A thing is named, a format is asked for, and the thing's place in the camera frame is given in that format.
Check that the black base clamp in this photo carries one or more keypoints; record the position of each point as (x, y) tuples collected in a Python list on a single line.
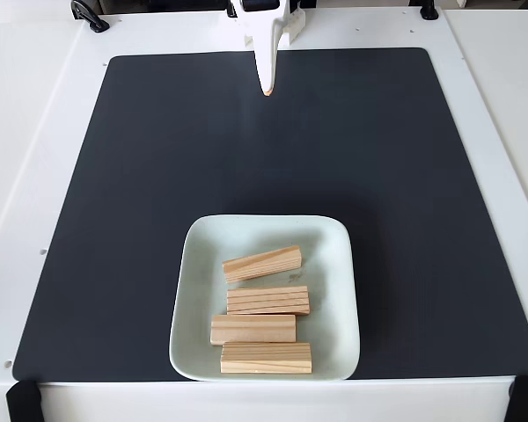
[(232, 9)]

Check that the pale green square plate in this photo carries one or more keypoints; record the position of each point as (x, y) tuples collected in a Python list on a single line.
[(202, 264)]

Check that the wooden block with dark knot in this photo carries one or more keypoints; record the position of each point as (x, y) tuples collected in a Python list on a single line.
[(261, 264)]

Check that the black rubber mat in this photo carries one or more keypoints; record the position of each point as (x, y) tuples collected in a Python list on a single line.
[(114, 264)]

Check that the wooden block with dark grooves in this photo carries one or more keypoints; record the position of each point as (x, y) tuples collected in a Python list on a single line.
[(268, 300)]

